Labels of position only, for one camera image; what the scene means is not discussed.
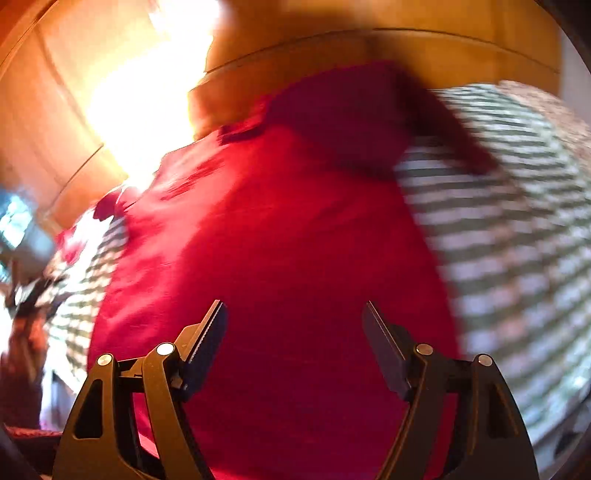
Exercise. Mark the green white checkered bedsheet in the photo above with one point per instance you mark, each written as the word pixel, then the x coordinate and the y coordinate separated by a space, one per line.
pixel 513 247

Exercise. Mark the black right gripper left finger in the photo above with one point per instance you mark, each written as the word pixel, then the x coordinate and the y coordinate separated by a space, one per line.
pixel 128 422

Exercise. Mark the red small garment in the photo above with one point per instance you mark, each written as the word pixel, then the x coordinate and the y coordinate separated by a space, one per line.
pixel 294 219

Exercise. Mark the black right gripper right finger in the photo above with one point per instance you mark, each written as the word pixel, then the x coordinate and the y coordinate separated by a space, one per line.
pixel 462 410

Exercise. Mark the wooden wardrobe panels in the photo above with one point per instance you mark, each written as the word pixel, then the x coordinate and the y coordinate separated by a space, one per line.
pixel 93 92

